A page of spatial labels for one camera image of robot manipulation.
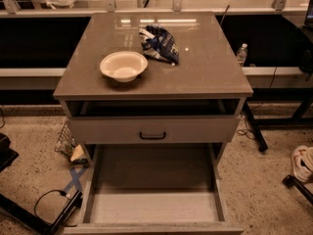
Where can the grey drawer cabinet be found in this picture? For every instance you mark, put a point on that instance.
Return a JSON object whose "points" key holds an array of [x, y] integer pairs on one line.
{"points": [[207, 82]]}

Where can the grey upper drawer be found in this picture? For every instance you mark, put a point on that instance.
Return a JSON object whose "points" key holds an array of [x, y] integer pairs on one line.
{"points": [[125, 130]]}

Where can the open grey lower drawer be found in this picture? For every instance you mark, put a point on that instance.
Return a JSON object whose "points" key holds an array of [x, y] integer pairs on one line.
{"points": [[166, 189]]}

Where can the white plastic bowl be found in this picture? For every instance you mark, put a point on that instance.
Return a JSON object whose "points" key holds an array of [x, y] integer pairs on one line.
{"points": [[123, 66]]}

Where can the blue white chip bag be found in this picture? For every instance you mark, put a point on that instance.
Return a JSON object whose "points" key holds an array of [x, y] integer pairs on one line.
{"points": [[159, 44]]}

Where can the clear water bottle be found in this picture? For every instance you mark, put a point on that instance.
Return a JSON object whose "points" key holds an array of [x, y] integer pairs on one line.
{"points": [[242, 54]]}

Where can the blue tape cross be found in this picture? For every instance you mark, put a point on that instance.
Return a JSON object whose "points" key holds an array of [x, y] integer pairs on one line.
{"points": [[75, 173]]}

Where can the black table leg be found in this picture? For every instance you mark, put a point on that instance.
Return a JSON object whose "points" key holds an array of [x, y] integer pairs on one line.
{"points": [[262, 145]]}

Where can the black chair leg right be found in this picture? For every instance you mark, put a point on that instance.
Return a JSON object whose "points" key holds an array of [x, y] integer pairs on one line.
{"points": [[290, 181]]}

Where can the white red sneaker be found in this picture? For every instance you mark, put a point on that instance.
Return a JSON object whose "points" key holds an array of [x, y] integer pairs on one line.
{"points": [[302, 163]]}

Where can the black object far left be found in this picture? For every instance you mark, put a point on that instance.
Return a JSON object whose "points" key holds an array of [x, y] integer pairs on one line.
{"points": [[7, 155]]}

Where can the black floor stand left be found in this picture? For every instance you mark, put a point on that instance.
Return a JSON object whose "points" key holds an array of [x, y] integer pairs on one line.
{"points": [[45, 219]]}

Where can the black drawer handle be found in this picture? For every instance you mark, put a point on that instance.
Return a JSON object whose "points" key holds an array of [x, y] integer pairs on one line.
{"points": [[145, 136]]}

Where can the wire mesh basket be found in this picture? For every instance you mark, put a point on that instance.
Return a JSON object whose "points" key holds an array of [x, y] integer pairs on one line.
{"points": [[66, 143]]}

